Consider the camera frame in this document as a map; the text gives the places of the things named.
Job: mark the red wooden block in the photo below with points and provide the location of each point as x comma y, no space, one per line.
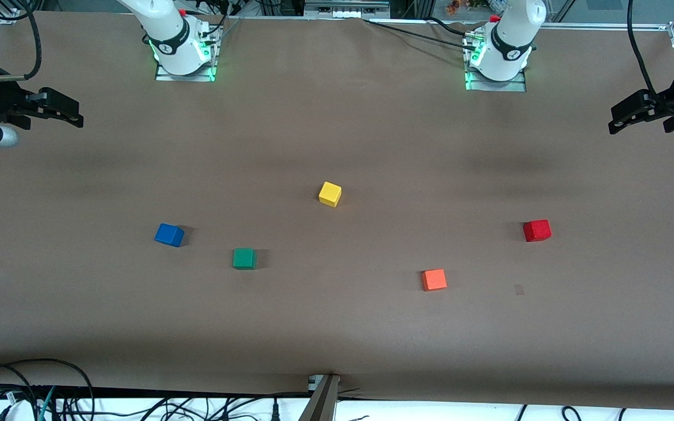
537,230

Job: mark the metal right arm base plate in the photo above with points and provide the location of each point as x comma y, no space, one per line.
211,64

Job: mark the black table edge rail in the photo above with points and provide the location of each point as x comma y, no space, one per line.
138,392

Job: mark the black power plug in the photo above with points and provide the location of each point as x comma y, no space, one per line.
277,409

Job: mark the blue wooden block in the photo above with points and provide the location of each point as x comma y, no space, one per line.
168,235

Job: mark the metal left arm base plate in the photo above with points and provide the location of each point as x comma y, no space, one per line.
518,86

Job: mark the orange wooden block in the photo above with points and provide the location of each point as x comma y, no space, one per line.
434,279

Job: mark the orange small figurine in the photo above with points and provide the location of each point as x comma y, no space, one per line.
455,7

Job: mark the white power strip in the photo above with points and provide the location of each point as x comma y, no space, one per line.
347,8

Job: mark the small metal bracket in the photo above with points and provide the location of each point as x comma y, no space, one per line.
315,382

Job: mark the yellow wooden block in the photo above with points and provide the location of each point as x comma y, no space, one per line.
330,193

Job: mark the grey slanted beam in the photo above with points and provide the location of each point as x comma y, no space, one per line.
320,403

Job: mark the green wooden block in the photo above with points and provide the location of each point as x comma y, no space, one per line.
244,258

